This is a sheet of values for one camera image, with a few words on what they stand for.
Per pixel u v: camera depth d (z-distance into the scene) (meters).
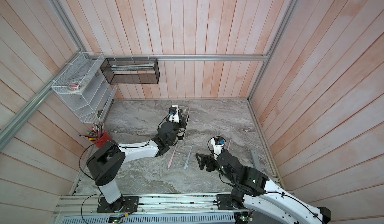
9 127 0.53
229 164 0.47
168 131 0.63
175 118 0.70
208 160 0.60
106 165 0.47
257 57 0.93
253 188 0.47
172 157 0.89
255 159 0.86
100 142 0.86
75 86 0.73
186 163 0.86
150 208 0.73
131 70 1.05
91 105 0.78
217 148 0.61
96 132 0.84
